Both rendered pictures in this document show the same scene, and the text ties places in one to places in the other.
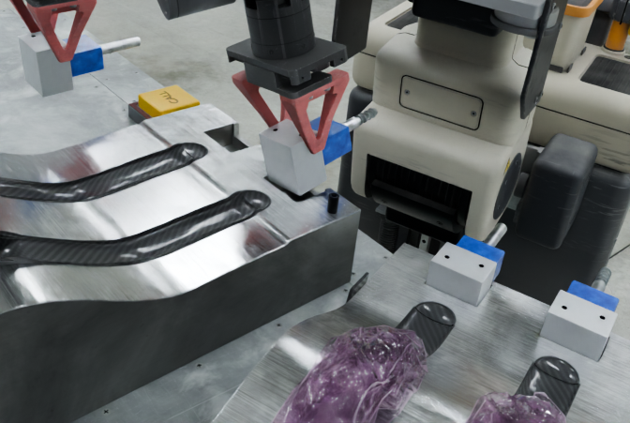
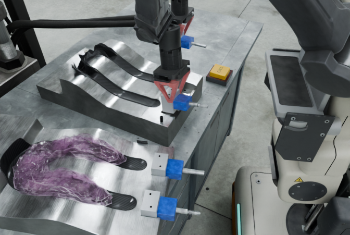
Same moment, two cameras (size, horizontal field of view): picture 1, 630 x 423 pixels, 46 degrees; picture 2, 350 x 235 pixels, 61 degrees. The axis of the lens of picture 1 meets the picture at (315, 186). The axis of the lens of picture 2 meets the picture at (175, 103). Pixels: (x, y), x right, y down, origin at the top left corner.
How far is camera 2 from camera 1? 0.73 m
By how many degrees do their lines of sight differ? 54
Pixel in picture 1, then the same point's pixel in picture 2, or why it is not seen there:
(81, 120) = (201, 62)
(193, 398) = not seen: hidden behind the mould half
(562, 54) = not seen: outside the picture
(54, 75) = not seen: hidden behind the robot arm
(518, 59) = (338, 143)
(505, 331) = (142, 185)
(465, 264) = (158, 161)
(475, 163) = (282, 165)
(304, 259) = (147, 126)
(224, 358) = (119, 132)
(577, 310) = (150, 198)
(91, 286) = (92, 90)
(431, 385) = (92, 163)
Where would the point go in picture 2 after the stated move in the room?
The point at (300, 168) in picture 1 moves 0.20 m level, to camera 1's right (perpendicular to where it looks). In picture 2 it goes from (163, 103) to (190, 157)
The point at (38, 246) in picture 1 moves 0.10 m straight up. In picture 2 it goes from (101, 76) to (96, 50)
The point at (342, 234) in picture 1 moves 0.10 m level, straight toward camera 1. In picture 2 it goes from (161, 130) to (126, 138)
